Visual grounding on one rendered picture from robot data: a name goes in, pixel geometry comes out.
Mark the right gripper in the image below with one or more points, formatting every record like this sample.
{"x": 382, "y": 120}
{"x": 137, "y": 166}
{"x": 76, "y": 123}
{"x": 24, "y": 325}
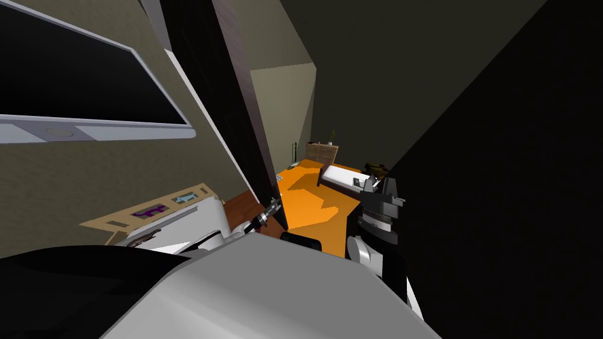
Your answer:
{"x": 379, "y": 203}

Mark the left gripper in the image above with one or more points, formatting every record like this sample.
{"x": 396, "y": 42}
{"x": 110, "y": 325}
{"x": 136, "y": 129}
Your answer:
{"x": 268, "y": 212}

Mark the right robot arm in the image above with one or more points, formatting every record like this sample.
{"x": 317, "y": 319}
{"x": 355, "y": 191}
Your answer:
{"x": 365, "y": 254}

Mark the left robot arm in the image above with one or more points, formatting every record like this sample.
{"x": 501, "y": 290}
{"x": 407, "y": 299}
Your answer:
{"x": 61, "y": 292}

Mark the brown wooden dresser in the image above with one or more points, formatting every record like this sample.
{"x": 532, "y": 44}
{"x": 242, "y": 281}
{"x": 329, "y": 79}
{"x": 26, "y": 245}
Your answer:
{"x": 321, "y": 151}

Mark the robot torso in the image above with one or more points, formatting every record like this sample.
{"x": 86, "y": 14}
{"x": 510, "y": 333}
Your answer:
{"x": 264, "y": 292}

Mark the beige low shelf table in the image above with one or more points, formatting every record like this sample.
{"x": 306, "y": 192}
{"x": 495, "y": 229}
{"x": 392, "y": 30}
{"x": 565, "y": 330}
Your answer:
{"x": 188, "y": 194}

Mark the dark brown door leaf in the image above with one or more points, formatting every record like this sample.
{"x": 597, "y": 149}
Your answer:
{"x": 212, "y": 94}

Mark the white bed brown frame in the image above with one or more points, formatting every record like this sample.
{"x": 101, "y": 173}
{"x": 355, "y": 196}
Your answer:
{"x": 341, "y": 176}

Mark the black wall screen grey frame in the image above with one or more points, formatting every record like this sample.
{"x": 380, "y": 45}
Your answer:
{"x": 70, "y": 70}

